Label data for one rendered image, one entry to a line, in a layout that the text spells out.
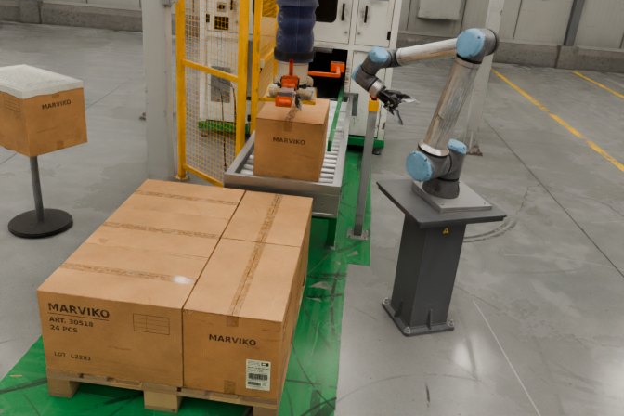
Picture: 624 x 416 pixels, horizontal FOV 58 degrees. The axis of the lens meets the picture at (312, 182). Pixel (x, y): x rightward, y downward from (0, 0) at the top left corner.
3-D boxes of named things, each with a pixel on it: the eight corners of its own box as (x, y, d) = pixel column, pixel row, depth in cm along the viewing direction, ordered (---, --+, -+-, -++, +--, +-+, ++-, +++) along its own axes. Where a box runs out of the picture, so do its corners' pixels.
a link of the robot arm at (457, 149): (465, 175, 285) (474, 144, 277) (446, 182, 274) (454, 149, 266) (441, 164, 294) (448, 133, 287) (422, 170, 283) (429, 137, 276)
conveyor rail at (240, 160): (281, 107, 556) (282, 88, 549) (286, 107, 556) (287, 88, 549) (224, 202, 344) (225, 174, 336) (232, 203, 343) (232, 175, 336)
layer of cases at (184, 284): (149, 237, 349) (147, 178, 333) (307, 256, 342) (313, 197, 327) (45, 369, 239) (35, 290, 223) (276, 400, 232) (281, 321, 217)
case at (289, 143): (268, 149, 398) (272, 93, 382) (325, 154, 395) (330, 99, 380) (253, 180, 342) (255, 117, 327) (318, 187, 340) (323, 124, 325)
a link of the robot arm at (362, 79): (356, 65, 283) (346, 80, 290) (375, 81, 282) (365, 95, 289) (363, 59, 290) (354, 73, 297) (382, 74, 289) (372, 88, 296)
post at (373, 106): (353, 231, 409) (369, 97, 370) (362, 233, 408) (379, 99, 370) (352, 236, 402) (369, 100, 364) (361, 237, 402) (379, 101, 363)
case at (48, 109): (88, 142, 360) (83, 80, 345) (30, 158, 328) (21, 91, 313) (31, 122, 389) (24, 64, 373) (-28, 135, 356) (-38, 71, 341)
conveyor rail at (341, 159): (346, 113, 552) (348, 95, 545) (351, 114, 552) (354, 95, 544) (329, 214, 339) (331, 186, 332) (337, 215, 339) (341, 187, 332)
